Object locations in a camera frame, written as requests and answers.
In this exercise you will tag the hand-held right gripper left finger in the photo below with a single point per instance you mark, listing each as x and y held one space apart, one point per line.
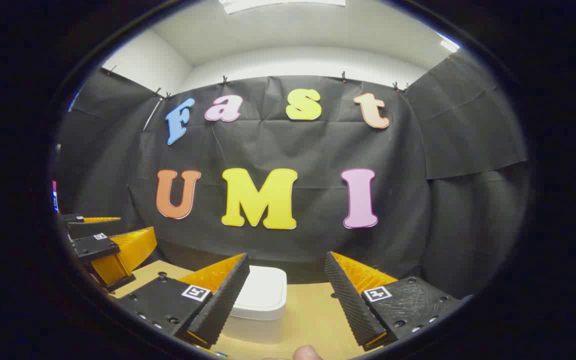
223 305

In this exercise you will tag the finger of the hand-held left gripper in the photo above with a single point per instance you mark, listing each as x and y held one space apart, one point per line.
93 228
93 248

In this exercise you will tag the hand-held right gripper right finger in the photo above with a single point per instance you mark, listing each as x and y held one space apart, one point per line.
348 305

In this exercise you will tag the white desktop garbage bin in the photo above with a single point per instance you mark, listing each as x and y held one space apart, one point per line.
260 295

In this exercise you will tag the wooden desktop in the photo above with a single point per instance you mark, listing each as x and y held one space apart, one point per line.
308 320

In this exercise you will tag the computer monitor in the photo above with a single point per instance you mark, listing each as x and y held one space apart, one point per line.
55 197

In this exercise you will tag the black backdrop cloth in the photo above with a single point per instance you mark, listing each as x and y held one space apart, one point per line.
268 145

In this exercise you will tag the ceiling light panel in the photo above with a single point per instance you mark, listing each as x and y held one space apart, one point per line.
278 4
450 46

